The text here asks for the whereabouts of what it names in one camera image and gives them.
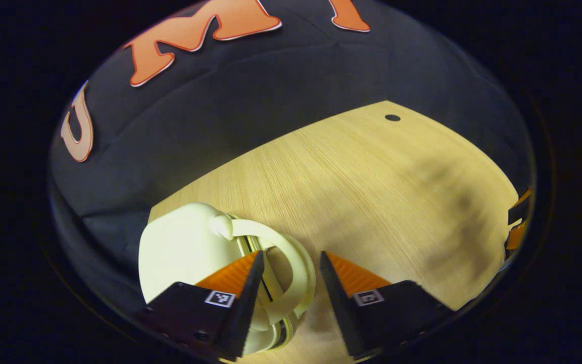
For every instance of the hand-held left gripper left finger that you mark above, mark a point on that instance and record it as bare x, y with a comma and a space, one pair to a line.
243, 303

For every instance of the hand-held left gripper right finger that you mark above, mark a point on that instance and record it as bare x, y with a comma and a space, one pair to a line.
341, 303

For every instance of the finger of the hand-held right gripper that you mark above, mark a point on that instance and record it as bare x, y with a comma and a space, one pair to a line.
516, 236
521, 199

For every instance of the pale yellow suitcase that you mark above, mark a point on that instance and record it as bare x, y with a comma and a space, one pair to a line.
180, 253

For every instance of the black backdrop cloth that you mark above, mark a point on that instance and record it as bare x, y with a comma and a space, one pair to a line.
220, 101

